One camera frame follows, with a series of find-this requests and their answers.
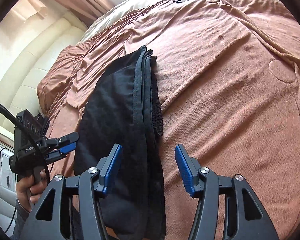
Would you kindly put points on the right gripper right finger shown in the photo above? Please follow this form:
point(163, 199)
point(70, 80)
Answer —
point(244, 217)

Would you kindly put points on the cream padded headboard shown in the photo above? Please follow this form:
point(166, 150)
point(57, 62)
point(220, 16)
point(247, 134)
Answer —
point(18, 87)

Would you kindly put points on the brown bed blanket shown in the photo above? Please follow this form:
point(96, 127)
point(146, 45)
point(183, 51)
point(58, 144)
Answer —
point(228, 75)

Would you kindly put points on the black pants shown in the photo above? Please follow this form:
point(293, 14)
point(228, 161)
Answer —
point(124, 109)

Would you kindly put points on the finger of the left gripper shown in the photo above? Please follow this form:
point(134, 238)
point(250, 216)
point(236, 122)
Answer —
point(57, 143)
point(59, 154)

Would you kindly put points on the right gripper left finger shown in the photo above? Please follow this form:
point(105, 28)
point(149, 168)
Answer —
point(52, 217)

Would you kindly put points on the person's left hand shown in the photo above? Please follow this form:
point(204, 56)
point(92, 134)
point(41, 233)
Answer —
point(29, 192)

